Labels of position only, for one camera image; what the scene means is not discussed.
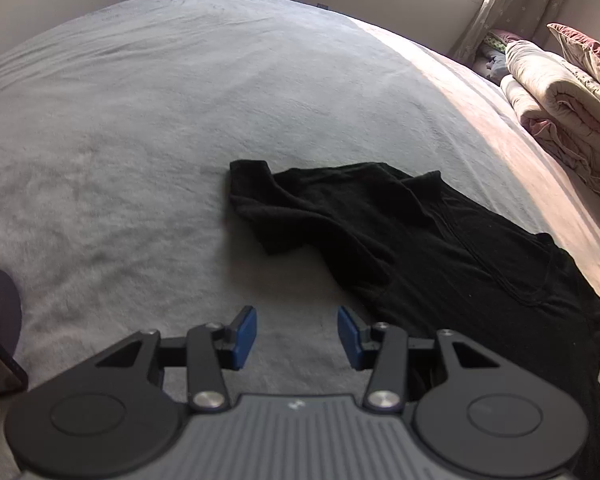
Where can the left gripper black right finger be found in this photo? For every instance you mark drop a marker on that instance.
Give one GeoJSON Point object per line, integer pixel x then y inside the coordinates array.
{"type": "Point", "coordinates": [466, 413]}

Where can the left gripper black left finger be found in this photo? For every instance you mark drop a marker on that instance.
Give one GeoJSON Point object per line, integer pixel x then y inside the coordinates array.
{"type": "Point", "coordinates": [125, 406]}

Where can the black t-shirt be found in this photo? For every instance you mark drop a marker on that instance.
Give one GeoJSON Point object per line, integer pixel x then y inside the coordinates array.
{"type": "Point", "coordinates": [414, 252]}

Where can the clothes pile beside bed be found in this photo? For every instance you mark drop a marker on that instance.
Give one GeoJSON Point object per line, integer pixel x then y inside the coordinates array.
{"type": "Point", "coordinates": [490, 60]}

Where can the grey bed sheet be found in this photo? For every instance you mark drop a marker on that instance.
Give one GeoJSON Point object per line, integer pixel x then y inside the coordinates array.
{"type": "Point", "coordinates": [117, 131]}

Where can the folded beige pink quilt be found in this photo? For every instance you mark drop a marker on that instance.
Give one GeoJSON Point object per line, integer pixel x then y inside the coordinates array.
{"type": "Point", "coordinates": [558, 104]}

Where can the beige pink pillow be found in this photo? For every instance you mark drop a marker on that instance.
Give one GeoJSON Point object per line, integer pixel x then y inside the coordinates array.
{"type": "Point", "coordinates": [577, 48]}

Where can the patterned beige right curtain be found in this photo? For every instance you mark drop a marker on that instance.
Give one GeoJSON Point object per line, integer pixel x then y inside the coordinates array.
{"type": "Point", "coordinates": [527, 19]}

